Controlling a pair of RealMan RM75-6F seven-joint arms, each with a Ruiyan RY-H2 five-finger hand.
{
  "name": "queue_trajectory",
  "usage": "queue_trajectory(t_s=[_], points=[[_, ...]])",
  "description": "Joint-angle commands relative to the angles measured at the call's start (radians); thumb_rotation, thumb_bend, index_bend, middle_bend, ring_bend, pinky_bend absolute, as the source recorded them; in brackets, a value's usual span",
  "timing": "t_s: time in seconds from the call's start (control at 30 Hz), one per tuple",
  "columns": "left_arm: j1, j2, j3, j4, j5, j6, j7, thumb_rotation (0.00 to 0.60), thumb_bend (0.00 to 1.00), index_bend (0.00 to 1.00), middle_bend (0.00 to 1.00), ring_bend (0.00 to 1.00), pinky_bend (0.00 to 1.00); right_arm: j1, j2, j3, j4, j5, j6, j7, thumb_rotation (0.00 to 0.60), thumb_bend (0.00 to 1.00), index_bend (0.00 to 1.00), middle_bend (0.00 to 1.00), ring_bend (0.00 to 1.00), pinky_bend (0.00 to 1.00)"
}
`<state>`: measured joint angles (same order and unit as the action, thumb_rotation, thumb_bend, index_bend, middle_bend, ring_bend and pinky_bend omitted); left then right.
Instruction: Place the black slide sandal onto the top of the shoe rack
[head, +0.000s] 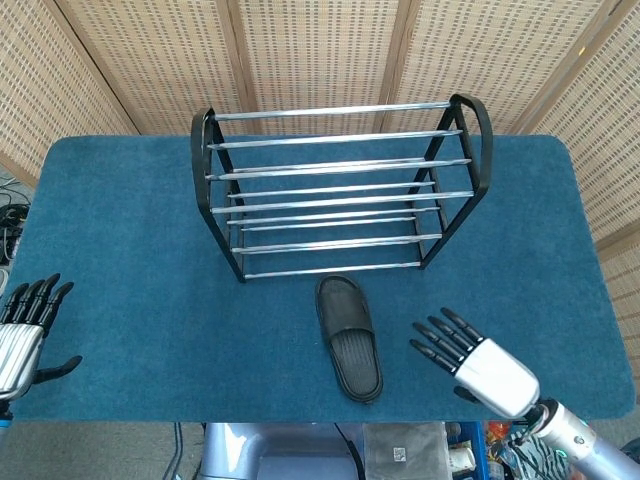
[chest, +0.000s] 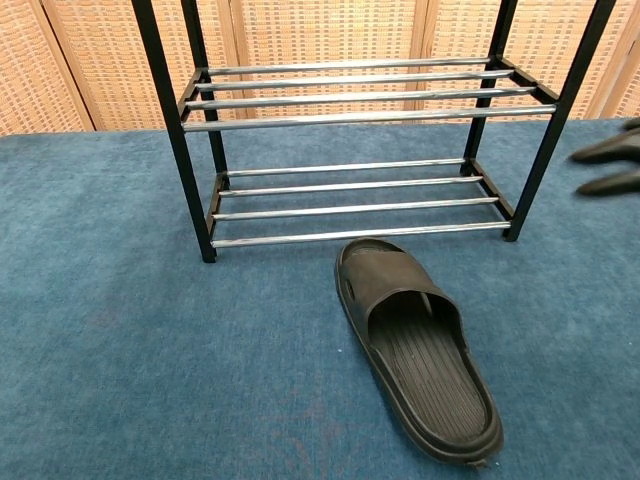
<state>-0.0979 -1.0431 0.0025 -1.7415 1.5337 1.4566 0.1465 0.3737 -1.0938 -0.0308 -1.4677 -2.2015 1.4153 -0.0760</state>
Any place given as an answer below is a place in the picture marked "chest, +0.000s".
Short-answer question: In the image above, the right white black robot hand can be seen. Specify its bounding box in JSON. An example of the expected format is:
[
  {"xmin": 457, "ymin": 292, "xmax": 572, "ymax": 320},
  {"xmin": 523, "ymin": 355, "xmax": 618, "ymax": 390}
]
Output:
[{"xmin": 569, "ymin": 116, "xmax": 640, "ymax": 198}]

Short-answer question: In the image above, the black rubber slide sandal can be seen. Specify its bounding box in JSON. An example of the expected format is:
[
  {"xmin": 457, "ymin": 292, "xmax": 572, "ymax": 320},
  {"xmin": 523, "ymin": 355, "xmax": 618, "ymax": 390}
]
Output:
[{"xmin": 333, "ymin": 237, "xmax": 505, "ymax": 469}]

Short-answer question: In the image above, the silver metal rack rod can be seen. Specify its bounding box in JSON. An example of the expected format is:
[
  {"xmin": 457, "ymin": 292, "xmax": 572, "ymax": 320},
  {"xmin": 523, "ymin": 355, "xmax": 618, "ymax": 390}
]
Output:
[
  {"xmin": 218, "ymin": 175, "xmax": 484, "ymax": 198},
  {"xmin": 184, "ymin": 86, "xmax": 538, "ymax": 113},
  {"xmin": 225, "ymin": 157, "xmax": 468, "ymax": 179},
  {"xmin": 211, "ymin": 196, "xmax": 500, "ymax": 222},
  {"xmin": 182, "ymin": 103, "xmax": 558, "ymax": 134},
  {"xmin": 195, "ymin": 69, "xmax": 515, "ymax": 93},
  {"xmin": 206, "ymin": 56, "xmax": 494, "ymax": 78},
  {"xmin": 210, "ymin": 220, "xmax": 513, "ymax": 250}
]

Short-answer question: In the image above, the woven wooden screen panel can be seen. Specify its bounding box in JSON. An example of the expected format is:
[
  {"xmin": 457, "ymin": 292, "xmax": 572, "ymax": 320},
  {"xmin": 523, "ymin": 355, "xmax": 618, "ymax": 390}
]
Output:
[
  {"xmin": 413, "ymin": 0, "xmax": 640, "ymax": 121},
  {"xmin": 41, "ymin": 0, "xmax": 247, "ymax": 132},
  {"xmin": 598, "ymin": 34, "xmax": 640, "ymax": 120},
  {"xmin": 0, "ymin": 0, "xmax": 96, "ymax": 137},
  {"xmin": 228, "ymin": 0, "xmax": 431, "ymax": 124}
]

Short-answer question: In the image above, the black metal shoe rack frame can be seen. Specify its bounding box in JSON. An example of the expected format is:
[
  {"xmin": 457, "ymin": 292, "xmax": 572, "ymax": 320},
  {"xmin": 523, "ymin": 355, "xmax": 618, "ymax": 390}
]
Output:
[{"xmin": 130, "ymin": 0, "xmax": 617, "ymax": 264}]

